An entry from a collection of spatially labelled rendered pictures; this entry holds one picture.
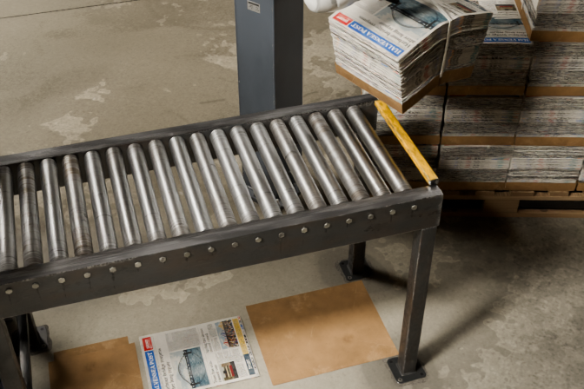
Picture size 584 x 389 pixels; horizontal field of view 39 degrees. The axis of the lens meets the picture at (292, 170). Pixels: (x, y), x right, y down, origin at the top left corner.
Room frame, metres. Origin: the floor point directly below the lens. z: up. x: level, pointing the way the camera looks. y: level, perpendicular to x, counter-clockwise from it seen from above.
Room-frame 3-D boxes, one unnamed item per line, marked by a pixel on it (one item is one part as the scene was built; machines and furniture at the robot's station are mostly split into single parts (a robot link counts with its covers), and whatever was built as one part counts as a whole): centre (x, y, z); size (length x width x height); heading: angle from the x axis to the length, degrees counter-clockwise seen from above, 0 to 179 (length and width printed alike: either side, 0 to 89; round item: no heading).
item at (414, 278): (1.79, -0.39, 0.34); 0.06 x 0.06 x 0.68; 17
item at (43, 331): (1.92, 0.93, 0.01); 0.14 x 0.14 x 0.01; 17
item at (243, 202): (1.88, 0.17, 0.77); 0.47 x 0.05 x 0.05; 17
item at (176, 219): (1.83, 0.36, 0.77); 0.47 x 0.05 x 0.05; 17
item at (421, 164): (2.03, -0.35, 0.81); 0.43 x 0.03 x 0.02; 17
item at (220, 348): (1.84, 0.33, 0.00); 0.37 x 0.28 x 0.01; 107
